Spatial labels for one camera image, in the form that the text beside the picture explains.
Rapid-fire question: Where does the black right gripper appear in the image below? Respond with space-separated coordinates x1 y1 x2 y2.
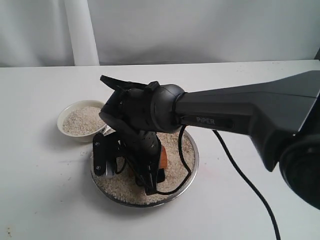
92 131 165 196

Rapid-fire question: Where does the brown wooden cup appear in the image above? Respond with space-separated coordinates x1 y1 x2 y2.
128 146 168 177

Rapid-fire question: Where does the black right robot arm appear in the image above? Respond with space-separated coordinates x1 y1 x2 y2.
93 70 320 208

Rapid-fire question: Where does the rice in steel tray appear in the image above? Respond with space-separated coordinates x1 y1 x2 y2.
92 131 196 205

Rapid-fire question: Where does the rice in cream bowl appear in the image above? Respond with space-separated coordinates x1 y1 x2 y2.
62 106 105 136

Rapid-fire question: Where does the cream ceramic bowl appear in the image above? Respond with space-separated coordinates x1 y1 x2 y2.
57 100 111 143

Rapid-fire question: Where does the round steel tray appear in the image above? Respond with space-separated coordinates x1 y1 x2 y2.
89 129 200 207

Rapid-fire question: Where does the white backdrop curtain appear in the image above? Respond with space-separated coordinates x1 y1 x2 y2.
0 0 320 67

